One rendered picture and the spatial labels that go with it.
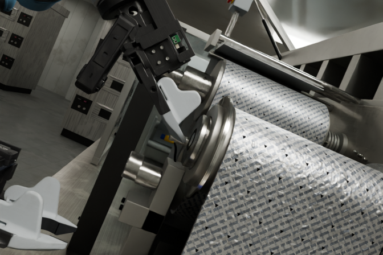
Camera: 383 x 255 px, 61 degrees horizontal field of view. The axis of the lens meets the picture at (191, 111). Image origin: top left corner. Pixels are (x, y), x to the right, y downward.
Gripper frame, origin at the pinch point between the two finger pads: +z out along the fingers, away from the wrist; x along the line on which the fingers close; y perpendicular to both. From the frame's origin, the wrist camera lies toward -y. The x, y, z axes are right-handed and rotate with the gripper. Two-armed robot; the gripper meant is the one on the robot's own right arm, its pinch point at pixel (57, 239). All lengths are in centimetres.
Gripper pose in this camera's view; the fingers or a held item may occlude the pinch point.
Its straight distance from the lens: 43.1
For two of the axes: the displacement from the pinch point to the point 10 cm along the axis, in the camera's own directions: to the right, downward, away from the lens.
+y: 4.0, -9.2, -0.2
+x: -1.0, -0.6, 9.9
